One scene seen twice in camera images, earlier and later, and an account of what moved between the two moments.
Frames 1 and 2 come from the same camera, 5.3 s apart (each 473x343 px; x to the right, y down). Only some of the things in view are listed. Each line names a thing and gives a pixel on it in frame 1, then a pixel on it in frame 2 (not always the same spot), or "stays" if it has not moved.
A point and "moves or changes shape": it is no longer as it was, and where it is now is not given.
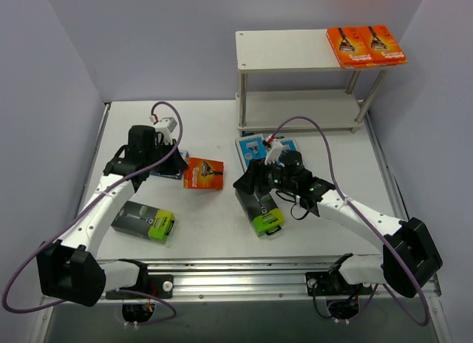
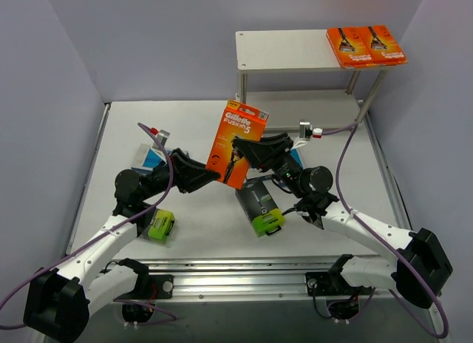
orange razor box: [204, 174] moves or changes shape
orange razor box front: [349, 46] stays
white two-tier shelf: [266, 51] stays
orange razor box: [381, 45] stays
